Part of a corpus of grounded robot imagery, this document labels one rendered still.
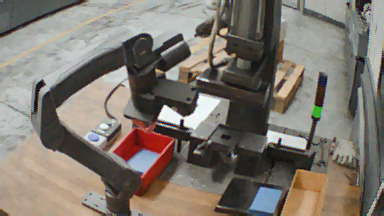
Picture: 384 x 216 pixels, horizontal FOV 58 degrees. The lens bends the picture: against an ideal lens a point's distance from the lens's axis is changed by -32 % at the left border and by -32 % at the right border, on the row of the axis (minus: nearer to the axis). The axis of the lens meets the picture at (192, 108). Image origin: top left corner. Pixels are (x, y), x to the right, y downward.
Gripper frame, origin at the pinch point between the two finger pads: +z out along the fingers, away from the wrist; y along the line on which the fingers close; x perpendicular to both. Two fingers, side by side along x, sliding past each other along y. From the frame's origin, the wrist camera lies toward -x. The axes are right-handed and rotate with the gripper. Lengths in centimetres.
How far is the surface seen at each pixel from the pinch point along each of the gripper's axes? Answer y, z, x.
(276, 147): 18.1, 25.2, -27.1
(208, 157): 10.0, 25.2, -9.3
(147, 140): 10.1, 25.9, 8.2
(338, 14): 769, 547, -107
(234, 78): 21.1, 4.7, -12.3
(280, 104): 190, 234, -10
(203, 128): 17.4, 23.9, -5.3
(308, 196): 3.3, 24.1, -43.5
